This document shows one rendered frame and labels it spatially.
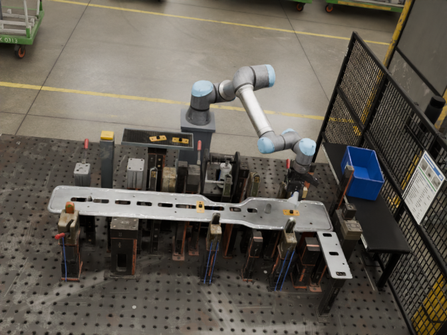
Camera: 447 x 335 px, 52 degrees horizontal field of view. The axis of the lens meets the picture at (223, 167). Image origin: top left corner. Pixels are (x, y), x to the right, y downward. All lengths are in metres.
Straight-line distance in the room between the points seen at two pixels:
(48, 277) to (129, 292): 0.39
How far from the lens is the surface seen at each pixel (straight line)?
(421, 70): 4.42
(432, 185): 2.27
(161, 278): 2.32
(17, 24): 6.14
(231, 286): 2.34
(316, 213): 2.40
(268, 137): 2.08
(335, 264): 2.18
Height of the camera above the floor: 2.50
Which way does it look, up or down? 36 degrees down
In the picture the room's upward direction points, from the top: 11 degrees clockwise
